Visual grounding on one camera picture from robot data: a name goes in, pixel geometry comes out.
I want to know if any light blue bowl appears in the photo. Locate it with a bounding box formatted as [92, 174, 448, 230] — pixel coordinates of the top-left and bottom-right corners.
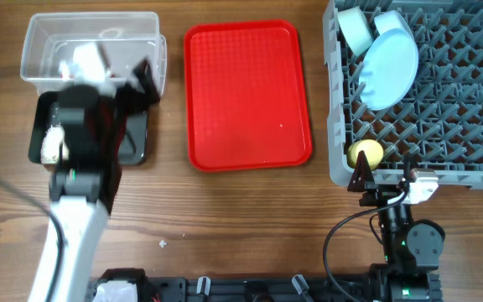
[374, 10, 413, 37]

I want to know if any grey dishwasher rack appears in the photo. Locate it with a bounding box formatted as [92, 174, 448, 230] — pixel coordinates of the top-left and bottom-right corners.
[322, 1, 483, 190]

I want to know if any yellow plastic cup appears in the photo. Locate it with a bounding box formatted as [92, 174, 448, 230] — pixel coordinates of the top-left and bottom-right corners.
[346, 139, 384, 170]

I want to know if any light blue plate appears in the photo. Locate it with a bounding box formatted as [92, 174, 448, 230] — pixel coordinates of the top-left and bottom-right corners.
[358, 29, 419, 111]

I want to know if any clear plastic bin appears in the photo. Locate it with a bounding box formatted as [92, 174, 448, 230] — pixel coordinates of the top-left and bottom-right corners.
[20, 12, 167, 93]

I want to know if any black plastic tray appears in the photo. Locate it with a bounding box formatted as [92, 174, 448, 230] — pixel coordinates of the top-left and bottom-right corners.
[28, 91, 148, 165]

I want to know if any red serving tray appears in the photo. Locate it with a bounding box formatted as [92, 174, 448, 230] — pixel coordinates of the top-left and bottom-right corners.
[184, 20, 313, 172]

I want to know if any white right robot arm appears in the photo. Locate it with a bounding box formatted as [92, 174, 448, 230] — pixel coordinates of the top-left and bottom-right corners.
[348, 152, 445, 302]

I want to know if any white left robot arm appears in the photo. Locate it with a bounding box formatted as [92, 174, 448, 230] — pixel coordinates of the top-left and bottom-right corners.
[29, 59, 160, 301]

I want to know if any mint green bowl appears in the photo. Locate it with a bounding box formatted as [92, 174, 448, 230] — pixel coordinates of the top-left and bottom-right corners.
[337, 7, 373, 56]

